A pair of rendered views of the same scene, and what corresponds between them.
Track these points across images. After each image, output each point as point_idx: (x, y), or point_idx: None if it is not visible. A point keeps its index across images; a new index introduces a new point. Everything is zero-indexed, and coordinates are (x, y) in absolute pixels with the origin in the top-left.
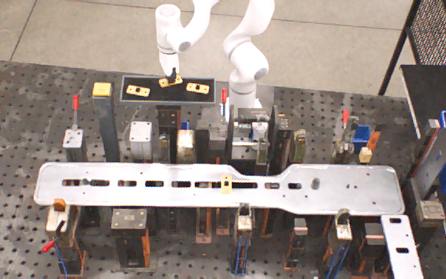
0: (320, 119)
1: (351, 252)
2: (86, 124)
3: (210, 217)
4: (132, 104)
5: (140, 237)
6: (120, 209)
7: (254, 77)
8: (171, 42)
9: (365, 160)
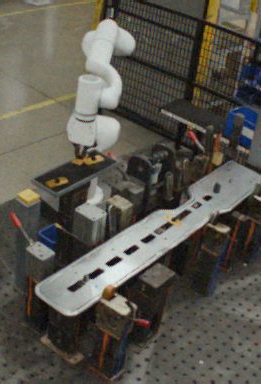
0: (123, 181)
1: None
2: None
3: None
4: (64, 193)
5: (168, 289)
6: (143, 274)
7: (117, 136)
8: (110, 99)
9: (220, 161)
